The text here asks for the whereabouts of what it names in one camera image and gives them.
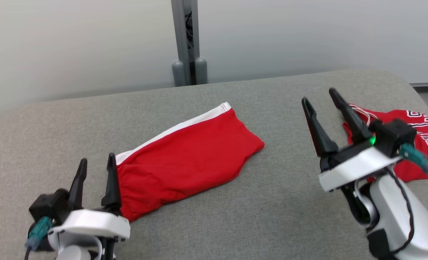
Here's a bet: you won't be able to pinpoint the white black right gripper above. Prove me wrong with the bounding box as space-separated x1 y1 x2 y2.
301 87 403 192

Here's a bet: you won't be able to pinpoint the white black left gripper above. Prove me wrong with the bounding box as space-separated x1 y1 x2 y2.
48 153 131 241

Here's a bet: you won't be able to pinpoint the red Bulls basketball jersey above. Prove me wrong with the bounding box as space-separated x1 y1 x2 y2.
343 104 428 183

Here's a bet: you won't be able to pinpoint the red shorts with white stripe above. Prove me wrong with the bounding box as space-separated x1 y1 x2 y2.
115 101 265 222

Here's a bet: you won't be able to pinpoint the grey cylindrical post foot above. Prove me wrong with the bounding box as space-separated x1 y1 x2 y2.
171 60 186 87
194 57 208 85

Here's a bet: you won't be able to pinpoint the grey metal upright post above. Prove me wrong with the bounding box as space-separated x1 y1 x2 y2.
170 0 200 86

